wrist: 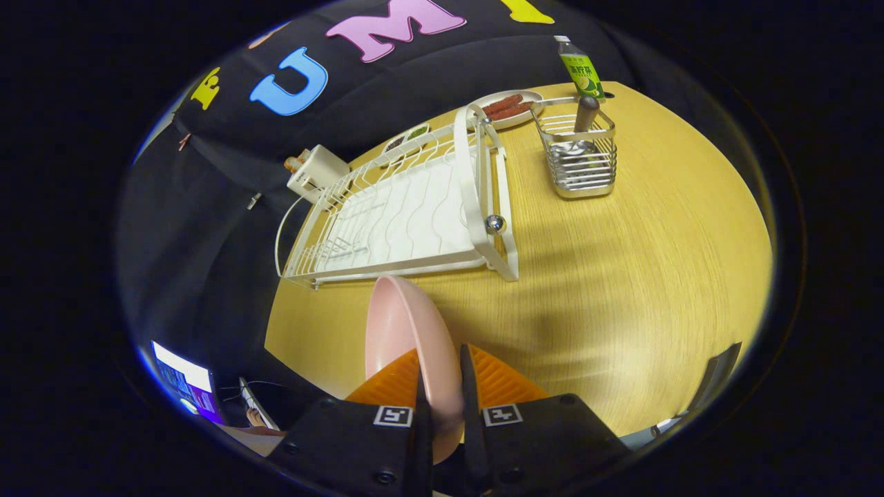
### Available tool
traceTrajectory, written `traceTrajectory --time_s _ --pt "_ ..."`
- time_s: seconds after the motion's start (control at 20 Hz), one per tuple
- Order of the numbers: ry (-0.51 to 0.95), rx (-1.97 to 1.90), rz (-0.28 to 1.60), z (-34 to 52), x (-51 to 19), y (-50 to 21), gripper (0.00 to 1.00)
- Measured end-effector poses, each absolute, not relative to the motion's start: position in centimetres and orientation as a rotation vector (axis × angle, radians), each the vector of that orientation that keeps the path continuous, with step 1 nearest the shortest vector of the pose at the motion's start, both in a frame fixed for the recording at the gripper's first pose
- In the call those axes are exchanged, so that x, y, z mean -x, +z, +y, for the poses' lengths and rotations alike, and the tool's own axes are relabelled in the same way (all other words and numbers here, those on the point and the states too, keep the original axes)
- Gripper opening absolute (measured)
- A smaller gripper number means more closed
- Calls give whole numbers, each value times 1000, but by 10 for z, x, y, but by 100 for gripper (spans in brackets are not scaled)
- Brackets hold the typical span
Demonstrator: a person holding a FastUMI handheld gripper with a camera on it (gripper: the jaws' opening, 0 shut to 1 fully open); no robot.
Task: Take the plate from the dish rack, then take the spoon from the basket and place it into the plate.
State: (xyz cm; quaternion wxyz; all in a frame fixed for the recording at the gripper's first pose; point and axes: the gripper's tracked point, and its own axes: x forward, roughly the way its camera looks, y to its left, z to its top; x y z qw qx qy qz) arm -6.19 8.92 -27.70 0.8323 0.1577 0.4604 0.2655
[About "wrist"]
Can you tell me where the green label drink bottle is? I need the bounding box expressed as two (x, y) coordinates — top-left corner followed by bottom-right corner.
(555, 36), (606, 103)

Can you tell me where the white wire dish rack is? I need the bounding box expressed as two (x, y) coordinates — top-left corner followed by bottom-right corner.
(275, 104), (520, 291)

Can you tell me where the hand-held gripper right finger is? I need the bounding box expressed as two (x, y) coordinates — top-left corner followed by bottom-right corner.
(459, 343), (633, 497)

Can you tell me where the metal spoon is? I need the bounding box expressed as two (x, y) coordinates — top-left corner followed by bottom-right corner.
(563, 95), (602, 159)

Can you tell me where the lit computer screen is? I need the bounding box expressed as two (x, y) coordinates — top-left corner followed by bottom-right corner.
(151, 340), (225, 425)

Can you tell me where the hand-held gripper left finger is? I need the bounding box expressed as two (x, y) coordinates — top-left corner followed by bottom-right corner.
(266, 347), (434, 497)

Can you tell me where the red sausage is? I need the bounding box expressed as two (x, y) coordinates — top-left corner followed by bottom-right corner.
(488, 101), (536, 122)
(482, 94), (524, 116)

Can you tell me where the white toaster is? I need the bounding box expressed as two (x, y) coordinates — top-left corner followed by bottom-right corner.
(287, 144), (351, 204)

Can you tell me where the pink plate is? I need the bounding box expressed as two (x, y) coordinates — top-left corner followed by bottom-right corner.
(365, 275), (465, 465)

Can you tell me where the white divided grain dish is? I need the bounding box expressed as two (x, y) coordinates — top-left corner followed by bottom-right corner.
(382, 123), (432, 154)

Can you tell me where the white flat device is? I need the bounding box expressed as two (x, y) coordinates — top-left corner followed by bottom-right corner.
(238, 376), (280, 432)

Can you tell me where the white plate with sausages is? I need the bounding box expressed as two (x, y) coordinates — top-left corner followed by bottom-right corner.
(468, 90), (545, 130)

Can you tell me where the metal wire basket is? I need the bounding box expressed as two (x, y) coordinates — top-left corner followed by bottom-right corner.
(530, 97), (617, 201)

